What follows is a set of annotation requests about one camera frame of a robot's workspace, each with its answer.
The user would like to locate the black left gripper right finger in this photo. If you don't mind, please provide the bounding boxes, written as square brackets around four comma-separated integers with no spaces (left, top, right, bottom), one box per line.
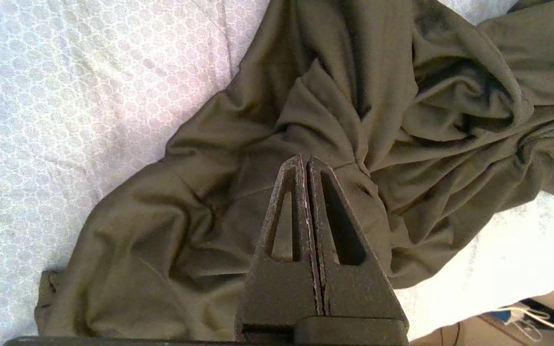
[307,156,407,319]

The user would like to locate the white cable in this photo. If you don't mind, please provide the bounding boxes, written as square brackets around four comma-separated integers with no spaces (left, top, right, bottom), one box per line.
[498,307,554,334]

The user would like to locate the black t-shirt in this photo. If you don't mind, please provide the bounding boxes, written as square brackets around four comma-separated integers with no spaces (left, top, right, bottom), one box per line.
[34,0,554,343]

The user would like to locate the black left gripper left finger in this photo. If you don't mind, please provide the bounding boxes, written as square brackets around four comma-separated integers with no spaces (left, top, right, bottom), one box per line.
[235,155,323,343]

